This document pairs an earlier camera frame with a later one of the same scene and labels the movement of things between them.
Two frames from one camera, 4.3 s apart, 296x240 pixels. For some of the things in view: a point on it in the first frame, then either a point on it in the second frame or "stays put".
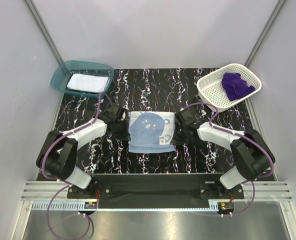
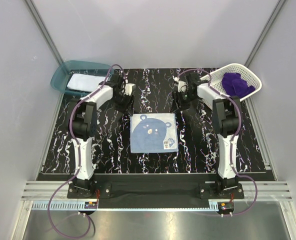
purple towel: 235,87 stays put
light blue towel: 151,131 stays put
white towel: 87,83 stays put
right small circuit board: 225,207 stays put
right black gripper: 176,140 → 175,107
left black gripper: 125,135 → 128,107
